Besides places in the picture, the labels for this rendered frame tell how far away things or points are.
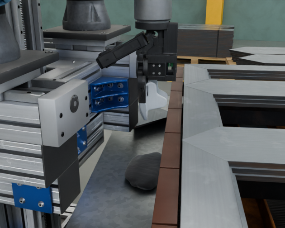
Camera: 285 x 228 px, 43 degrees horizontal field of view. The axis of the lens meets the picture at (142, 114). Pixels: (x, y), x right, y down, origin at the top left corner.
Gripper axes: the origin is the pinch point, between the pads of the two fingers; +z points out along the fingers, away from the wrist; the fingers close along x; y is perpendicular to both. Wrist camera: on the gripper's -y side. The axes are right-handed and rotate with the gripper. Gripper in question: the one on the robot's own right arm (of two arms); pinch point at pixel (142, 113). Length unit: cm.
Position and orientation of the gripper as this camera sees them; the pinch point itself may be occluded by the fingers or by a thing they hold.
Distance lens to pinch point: 79.8
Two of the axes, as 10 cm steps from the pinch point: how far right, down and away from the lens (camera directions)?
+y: 9.9, 0.4, -1.1
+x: 1.1, -3.5, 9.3
